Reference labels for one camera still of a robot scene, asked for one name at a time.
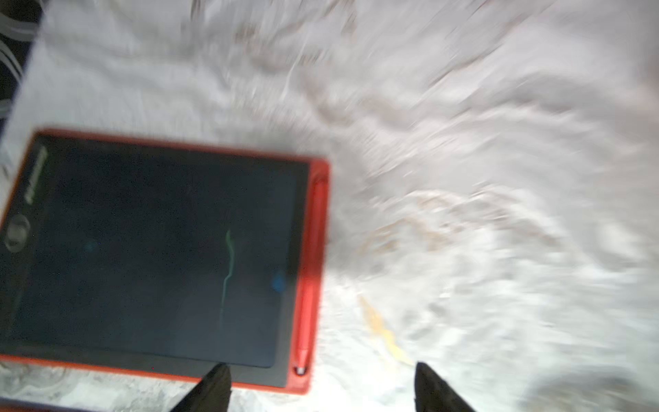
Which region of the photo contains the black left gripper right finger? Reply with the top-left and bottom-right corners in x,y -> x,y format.
415,362 -> 475,412

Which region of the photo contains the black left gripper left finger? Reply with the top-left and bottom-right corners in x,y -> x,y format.
172,363 -> 232,412

